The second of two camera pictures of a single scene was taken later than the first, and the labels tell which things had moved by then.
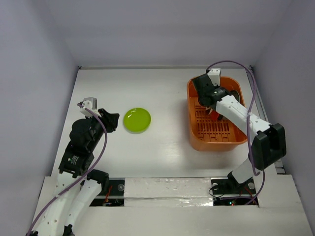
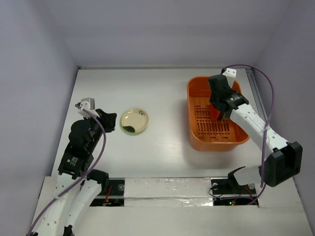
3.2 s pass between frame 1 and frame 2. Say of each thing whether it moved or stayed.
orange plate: stayed
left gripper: stayed
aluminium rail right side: stayed
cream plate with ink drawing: moved
